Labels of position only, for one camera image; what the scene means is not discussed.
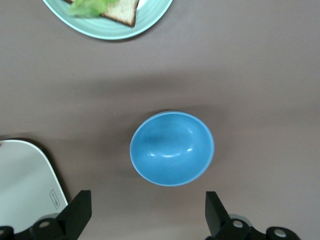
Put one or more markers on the blue bowl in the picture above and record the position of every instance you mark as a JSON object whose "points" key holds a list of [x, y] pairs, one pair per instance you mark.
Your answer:
{"points": [[171, 150]]}

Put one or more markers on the green lettuce leaf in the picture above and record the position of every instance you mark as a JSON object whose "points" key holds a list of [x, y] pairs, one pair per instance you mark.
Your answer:
{"points": [[87, 8]]}

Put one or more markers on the green plate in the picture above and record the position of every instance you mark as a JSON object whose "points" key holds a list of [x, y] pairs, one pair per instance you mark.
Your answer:
{"points": [[105, 28]]}

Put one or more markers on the cream white toaster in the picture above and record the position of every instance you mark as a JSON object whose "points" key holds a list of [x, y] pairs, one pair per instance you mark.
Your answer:
{"points": [[22, 180]]}

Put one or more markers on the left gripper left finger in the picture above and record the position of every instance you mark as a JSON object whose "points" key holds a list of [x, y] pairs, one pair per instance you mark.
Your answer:
{"points": [[72, 220]]}

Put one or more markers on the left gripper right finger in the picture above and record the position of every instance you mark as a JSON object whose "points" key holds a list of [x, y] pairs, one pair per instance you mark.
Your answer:
{"points": [[217, 220]]}

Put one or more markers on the brown table cover sheet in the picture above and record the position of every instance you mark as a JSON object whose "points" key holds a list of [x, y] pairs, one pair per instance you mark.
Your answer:
{"points": [[250, 75]]}

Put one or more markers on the bread slice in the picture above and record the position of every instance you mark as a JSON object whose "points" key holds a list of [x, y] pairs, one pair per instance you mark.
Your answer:
{"points": [[122, 11]]}

